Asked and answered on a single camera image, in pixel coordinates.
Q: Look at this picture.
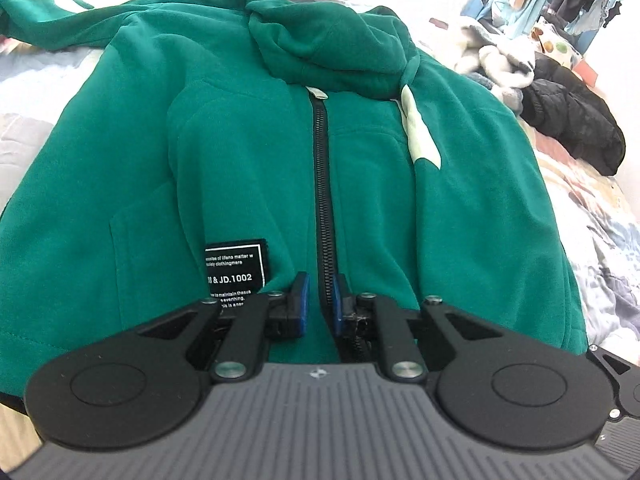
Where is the black puffer jacket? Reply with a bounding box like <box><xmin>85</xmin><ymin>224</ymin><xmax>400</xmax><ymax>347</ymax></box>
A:
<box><xmin>520</xmin><ymin>55</ymin><xmax>627</xmax><ymax>177</ymax></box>

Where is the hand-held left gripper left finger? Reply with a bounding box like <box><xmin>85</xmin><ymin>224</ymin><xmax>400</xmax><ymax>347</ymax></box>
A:
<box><xmin>136</xmin><ymin>272</ymin><xmax>311</xmax><ymax>381</ymax></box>

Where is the patchwork checked quilt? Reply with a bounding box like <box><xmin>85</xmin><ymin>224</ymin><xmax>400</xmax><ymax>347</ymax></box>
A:
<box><xmin>0</xmin><ymin>0</ymin><xmax>640</xmax><ymax>461</ymax></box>

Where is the dotted white plush toy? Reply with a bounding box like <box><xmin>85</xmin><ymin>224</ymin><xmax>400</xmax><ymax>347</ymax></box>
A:
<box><xmin>530</xmin><ymin>20</ymin><xmax>586</xmax><ymax>68</ymax></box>

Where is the pink box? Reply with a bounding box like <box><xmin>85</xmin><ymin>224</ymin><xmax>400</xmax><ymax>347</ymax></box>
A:
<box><xmin>575</xmin><ymin>57</ymin><xmax>601</xmax><ymax>88</ymax></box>

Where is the green hooded jacket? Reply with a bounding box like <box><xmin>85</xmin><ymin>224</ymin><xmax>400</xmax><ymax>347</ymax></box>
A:
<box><xmin>0</xmin><ymin>0</ymin><xmax>590</xmax><ymax>413</ymax></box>

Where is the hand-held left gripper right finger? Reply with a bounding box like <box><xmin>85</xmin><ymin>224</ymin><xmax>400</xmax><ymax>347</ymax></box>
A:
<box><xmin>334</xmin><ymin>275</ymin><xmax>506</xmax><ymax>380</ymax></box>

